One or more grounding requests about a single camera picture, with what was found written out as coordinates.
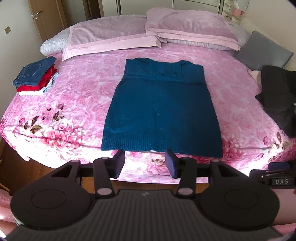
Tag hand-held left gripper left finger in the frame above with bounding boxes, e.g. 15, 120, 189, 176
52, 149, 126, 198

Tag wooden door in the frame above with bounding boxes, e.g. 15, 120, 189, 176
32, 0, 68, 40

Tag oval mirror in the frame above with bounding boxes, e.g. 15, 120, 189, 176
231, 0, 250, 12

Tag folded white garment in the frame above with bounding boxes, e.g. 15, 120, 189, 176
18, 87, 50, 96

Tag pink plastic wrap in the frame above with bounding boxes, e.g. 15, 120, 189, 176
0, 189, 20, 234

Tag pink fleece blanket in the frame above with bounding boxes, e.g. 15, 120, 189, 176
61, 15, 162, 61
144, 7, 241, 51

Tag folded light blue garment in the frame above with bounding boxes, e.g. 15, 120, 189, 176
43, 72, 59, 93

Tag blue knitted sweater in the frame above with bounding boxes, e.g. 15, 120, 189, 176
101, 58, 223, 159

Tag black garment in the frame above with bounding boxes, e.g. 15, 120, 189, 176
254, 65, 296, 138

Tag person's right forearm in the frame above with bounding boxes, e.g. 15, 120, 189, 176
275, 188, 296, 232

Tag pink floral bedspread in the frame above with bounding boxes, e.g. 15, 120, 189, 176
0, 45, 296, 183

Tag white wardrobe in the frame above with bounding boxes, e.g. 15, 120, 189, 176
102, 0, 225, 16

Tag grey pillow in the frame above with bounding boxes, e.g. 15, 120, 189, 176
233, 30, 295, 71

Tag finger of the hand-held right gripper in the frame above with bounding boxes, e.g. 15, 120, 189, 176
250, 169, 270, 184
269, 162, 292, 171

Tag white vanity shelf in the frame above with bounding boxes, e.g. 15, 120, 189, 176
224, 2, 234, 20

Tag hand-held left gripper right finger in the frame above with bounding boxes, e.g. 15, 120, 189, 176
166, 149, 250, 198

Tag folded blue jeans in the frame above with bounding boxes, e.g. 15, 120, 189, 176
13, 57, 57, 88

